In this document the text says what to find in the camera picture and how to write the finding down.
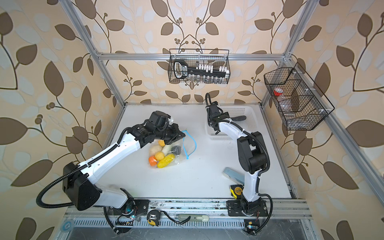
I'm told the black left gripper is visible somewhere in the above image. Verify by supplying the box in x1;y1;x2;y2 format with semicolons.
153;122;187;143

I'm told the small yellow lemon toy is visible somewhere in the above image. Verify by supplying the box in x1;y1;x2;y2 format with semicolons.
158;140;166;147

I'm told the beige potato toy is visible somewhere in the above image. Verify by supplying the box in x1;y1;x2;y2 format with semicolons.
149;145;163;156

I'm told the white radish with green leaves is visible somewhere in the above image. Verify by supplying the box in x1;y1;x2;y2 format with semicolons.
162;145;172;156

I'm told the clear zip bag blue zipper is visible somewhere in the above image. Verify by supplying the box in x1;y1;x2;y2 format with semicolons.
149;130;197;169

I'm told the yellow orange with green stem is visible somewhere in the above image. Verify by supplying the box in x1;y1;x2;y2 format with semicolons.
155;152;165;162

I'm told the dark eggplant toy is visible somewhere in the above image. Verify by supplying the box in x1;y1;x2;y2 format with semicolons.
172;146;182;156

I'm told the yellow corn toy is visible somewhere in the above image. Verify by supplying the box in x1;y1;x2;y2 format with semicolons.
157;154;176;169

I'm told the orange toy fruit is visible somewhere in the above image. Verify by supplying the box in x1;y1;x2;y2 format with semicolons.
149;156;158;167

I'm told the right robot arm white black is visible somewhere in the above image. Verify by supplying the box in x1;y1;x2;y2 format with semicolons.
206;102;271;216

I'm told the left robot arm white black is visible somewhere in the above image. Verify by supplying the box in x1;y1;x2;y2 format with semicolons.
36;111;186;211

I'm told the white plastic perforated basket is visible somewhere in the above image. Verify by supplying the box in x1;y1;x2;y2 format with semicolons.
204;104;260;141

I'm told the light blue case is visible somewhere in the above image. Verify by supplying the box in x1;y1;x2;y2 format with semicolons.
222;168;245;185

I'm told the yellow black tape measure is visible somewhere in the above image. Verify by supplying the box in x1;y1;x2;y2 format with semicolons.
230;185;244;200

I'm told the pale green utility knife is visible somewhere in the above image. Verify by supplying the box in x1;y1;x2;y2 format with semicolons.
178;214;210;222

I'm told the black wire basket back wall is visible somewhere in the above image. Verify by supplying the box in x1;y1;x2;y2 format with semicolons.
167;48;231;85

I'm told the black wire basket wall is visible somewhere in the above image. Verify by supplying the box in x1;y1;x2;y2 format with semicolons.
167;48;231;85
264;63;335;131

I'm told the black tool in wire basket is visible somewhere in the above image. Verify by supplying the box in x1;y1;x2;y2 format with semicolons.
172;60;231;80

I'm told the red item in wire basket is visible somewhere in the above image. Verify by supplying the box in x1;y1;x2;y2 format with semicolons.
273;87;284;97

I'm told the black wire basket right wall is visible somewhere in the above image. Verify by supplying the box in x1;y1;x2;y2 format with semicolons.
264;63;335;131

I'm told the black tape measure on rail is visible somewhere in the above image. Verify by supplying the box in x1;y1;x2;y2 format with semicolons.
147;210;161;227

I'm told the aluminium frame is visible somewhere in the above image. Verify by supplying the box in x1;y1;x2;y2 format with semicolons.
60;1;384;203

